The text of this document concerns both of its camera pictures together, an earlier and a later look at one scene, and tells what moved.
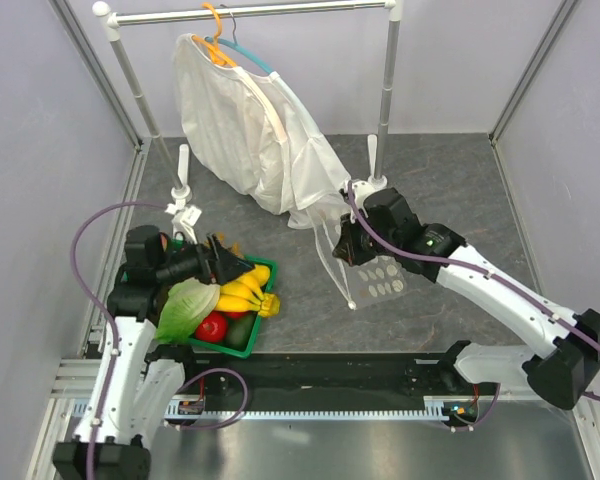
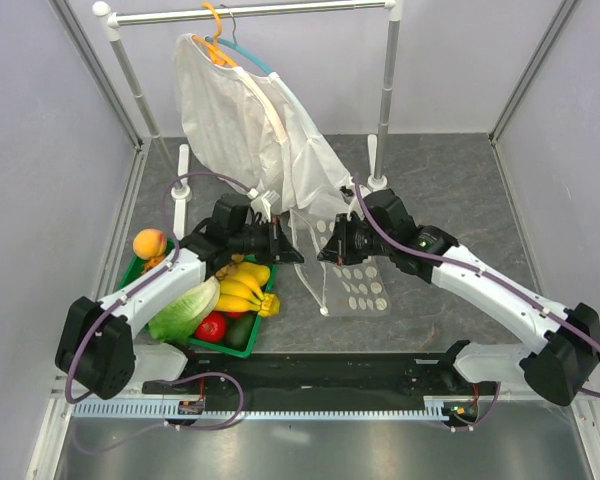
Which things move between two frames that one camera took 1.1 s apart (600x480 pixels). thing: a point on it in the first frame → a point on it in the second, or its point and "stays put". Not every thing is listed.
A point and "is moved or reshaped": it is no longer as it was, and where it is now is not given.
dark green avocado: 238,330 stays put
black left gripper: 218,265 → 279,248
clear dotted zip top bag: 362,284 is moved or reshaped
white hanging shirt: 253,135 stays put
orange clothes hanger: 217,55 stays put
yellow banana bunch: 247,294 stays put
